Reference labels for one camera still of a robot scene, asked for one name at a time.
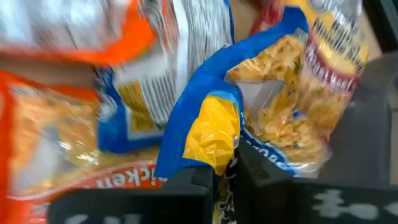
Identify grey plastic bin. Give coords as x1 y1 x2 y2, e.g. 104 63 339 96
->
318 51 398 187

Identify orange Maruchan chicken ramen pack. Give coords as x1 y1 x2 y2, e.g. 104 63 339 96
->
0 70 169 224
0 0 159 66

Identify red Maruchan ramen pack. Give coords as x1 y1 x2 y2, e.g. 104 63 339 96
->
248 0 285 35

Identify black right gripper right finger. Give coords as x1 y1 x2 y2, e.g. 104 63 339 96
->
235 140 398 224

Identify blue Maruchan ramen pack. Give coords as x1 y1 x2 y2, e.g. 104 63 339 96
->
154 0 371 224
95 0 236 155

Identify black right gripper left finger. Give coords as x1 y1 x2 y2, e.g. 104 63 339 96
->
48 167 216 224

